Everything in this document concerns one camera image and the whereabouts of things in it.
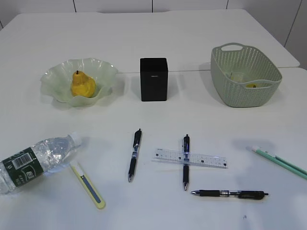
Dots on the black gel pen middle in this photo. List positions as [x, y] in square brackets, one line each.
[186, 148]

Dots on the black square pen holder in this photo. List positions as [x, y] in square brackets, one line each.
[153, 79]

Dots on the yellow pear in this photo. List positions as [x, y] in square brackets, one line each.
[82, 85]

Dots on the black gel pen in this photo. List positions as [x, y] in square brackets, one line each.
[243, 194]
[186, 148]
[135, 151]

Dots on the black gel pen left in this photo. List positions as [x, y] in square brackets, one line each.
[135, 151]

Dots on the black gel pen bottom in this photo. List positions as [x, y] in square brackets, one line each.
[243, 194]

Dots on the green woven plastic basket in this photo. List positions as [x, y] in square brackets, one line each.
[235, 57]

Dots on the clear plastic water bottle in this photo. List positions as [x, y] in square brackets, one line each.
[43, 157]

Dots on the clear plastic ruler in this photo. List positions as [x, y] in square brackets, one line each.
[179, 157]

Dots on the green wavy glass plate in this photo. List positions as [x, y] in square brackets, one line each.
[56, 82]

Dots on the yellow utility knife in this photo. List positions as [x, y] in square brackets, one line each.
[88, 185]

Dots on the green white mechanical pencil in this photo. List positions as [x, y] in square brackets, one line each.
[279, 161]

